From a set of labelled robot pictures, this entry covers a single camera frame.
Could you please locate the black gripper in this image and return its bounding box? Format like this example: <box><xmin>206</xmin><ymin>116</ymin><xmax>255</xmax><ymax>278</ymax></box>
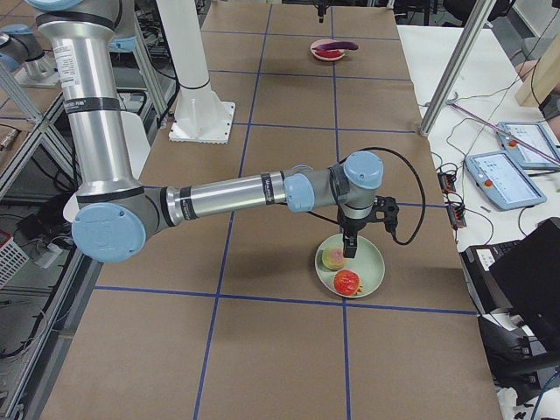
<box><xmin>337</xmin><ymin>212</ymin><xmax>370</xmax><ymax>258</ymax></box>

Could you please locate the yellow green peach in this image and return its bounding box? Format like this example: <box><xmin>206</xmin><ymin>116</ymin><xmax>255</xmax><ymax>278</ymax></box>
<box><xmin>321</xmin><ymin>248</ymin><xmax>346</xmax><ymax>271</ymax></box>

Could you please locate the purple eggplant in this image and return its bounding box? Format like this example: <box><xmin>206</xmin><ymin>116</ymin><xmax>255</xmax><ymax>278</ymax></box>
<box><xmin>311</xmin><ymin>39</ymin><xmax>359</xmax><ymax>51</ymax></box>

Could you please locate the red chili pepper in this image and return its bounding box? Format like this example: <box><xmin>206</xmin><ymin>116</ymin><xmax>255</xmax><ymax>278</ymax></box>
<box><xmin>314</xmin><ymin>50</ymin><xmax>345</xmax><ymax>60</ymax></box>

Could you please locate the green plate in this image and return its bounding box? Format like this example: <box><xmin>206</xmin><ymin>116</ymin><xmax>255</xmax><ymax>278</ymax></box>
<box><xmin>315</xmin><ymin>234</ymin><xmax>385</xmax><ymax>298</ymax></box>

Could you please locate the pink plate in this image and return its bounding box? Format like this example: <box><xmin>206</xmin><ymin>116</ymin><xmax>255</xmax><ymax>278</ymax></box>
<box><xmin>310</xmin><ymin>38</ymin><xmax>346</xmax><ymax>62</ymax></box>

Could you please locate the near teach pendant tablet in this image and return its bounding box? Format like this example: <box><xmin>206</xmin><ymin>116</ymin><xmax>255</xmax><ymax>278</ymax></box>
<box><xmin>465</xmin><ymin>151</ymin><xmax>547</xmax><ymax>211</ymax></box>

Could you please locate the teach pendant tablet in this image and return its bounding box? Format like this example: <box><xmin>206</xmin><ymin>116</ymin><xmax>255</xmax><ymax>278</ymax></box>
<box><xmin>465</xmin><ymin>151</ymin><xmax>547</xmax><ymax>211</ymax></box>
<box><xmin>496</xmin><ymin>122</ymin><xmax>559</xmax><ymax>170</ymax></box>

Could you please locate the black computer case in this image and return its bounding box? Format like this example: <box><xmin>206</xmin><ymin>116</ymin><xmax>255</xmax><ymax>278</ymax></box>
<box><xmin>460</xmin><ymin>217</ymin><xmax>559</xmax><ymax>404</ymax></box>

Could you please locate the far teach pendant tablet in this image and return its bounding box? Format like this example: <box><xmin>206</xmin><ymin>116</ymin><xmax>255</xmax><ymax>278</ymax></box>
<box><xmin>496</xmin><ymin>122</ymin><xmax>559</xmax><ymax>170</ymax></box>

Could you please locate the white chair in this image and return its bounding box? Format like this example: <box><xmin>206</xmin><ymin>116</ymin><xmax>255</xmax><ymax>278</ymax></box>
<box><xmin>63</xmin><ymin>111</ymin><xmax>151</xmax><ymax>223</ymax></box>

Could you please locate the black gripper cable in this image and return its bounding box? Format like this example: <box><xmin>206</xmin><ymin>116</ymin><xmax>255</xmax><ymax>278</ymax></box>
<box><xmin>305</xmin><ymin>147</ymin><xmax>428</xmax><ymax>245</ymax></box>

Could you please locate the aluminium frame post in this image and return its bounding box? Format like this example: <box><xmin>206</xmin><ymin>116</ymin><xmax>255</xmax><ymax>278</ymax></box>
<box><xmin>418</xmin><ymin>0</ymin><xmax>496</xmax><ymax>137</ymax></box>

